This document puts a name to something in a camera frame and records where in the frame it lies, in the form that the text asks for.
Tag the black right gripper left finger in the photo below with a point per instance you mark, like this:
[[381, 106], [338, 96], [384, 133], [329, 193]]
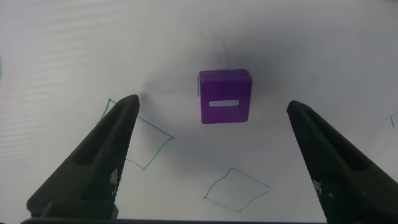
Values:
[[93, 174]]

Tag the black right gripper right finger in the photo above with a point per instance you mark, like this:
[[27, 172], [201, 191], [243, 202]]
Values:
[[342, 174]]

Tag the purple letter I block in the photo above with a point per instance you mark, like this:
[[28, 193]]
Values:
[[225, 96]]

